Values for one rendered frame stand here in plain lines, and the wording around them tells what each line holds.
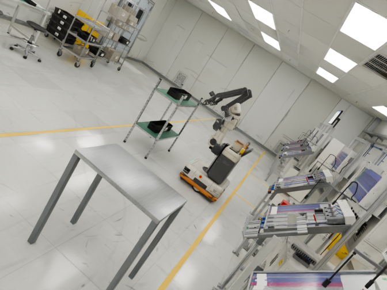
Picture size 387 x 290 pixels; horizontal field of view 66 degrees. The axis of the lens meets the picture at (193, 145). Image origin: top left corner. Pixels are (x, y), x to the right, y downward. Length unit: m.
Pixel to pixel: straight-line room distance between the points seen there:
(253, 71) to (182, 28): 3.32
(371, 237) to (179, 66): 10.54
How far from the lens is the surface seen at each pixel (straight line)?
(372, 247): 2.93
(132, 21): 8.72
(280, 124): 11.48
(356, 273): 2.13
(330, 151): 7.44
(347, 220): 2.84
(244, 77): 11.67
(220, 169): 4.31
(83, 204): 2.61
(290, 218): 4.34
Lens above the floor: 1.71
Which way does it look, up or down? 15 degrees down
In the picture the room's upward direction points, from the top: 33 degrees clockwise
